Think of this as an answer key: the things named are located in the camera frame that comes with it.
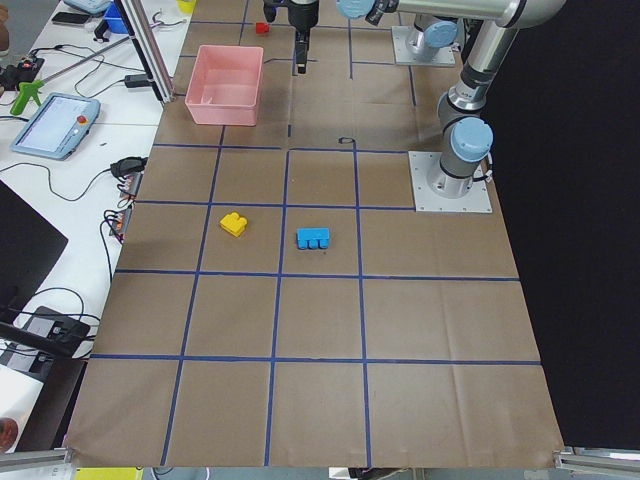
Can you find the red toy block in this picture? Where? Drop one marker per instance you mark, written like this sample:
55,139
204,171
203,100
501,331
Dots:
262,28

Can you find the black smartphone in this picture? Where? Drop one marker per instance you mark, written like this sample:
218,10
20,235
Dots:
71,19

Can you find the green handled grabber tool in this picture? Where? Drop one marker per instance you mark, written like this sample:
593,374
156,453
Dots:
30,90

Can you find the blue toy block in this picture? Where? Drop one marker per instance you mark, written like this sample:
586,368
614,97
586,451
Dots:
312,238

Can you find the blue plastic bin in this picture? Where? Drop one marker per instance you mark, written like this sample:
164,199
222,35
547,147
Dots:
115,21

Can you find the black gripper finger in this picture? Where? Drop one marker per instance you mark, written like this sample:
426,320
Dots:
302,40

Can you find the blue teach pendant tablet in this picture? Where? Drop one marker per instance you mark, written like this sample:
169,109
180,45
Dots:
58,127

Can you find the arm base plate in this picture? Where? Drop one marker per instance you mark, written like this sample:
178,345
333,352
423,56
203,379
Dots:
436,192
420,55

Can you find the pink plastic box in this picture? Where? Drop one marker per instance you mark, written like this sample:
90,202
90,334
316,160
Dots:
225,85

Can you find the yellow toy block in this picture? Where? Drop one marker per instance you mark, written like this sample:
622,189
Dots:
234,223

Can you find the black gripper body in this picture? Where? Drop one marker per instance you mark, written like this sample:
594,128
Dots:
303,15

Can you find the aluminium frame post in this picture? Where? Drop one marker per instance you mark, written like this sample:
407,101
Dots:
141,34

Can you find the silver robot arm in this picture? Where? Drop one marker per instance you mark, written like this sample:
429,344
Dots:
427,32
467,140

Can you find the black power adapter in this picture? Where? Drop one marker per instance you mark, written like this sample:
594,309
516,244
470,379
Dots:
136,81

